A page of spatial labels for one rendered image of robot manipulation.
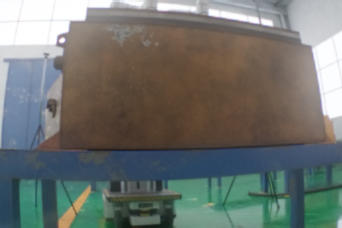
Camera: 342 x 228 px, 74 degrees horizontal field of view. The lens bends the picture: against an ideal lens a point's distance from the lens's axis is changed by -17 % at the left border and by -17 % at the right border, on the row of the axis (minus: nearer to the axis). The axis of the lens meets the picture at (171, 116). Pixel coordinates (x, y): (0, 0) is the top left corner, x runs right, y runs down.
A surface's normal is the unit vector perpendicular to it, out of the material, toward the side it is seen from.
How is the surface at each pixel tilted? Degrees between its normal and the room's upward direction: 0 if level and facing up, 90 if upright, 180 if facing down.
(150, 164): 90
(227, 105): 90
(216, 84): 90
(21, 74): 90
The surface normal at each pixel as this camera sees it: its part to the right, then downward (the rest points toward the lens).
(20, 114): 0.24, -0.18
